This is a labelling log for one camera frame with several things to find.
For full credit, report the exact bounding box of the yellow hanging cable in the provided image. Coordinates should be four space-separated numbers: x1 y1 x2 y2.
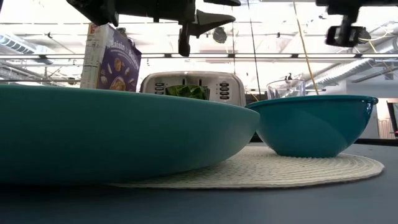
292 0 320 96

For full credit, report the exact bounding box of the black ceiling cable reel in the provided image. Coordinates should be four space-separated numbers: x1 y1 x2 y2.
213 27 228 44
354 27 373 44

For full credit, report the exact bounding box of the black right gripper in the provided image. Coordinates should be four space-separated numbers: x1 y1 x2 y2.
325 4 361 47

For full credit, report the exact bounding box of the silver four-slot toaster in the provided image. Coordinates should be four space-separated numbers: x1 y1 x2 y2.
139 70 247 107

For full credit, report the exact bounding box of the teal green plate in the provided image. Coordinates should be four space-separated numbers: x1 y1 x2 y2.
0 83 261 184

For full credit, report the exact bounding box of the grey ceiling pipe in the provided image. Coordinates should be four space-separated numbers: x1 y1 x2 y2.
0 78 82 83

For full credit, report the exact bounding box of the blue bowl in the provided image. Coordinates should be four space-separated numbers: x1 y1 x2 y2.
245 95 379 159

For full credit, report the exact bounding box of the clear glass cup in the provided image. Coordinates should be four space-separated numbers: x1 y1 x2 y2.
266 79 307 100

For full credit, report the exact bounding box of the white round woven placemat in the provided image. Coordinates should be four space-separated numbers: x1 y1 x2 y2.
108 145 386 190

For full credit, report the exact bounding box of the thin black hanging cable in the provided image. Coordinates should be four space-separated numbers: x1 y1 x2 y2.
247 0 262 100

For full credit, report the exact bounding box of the long ceiling light rail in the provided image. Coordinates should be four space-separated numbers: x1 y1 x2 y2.
0 52 398 60

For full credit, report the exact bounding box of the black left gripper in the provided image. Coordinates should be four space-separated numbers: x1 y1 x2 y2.
155 0 242 57

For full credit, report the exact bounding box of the black aluminium table frame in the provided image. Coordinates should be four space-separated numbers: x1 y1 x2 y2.
248 133 398 147

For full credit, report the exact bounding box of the purple raisin cereal box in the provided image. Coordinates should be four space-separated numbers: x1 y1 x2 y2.
80 22 142 93

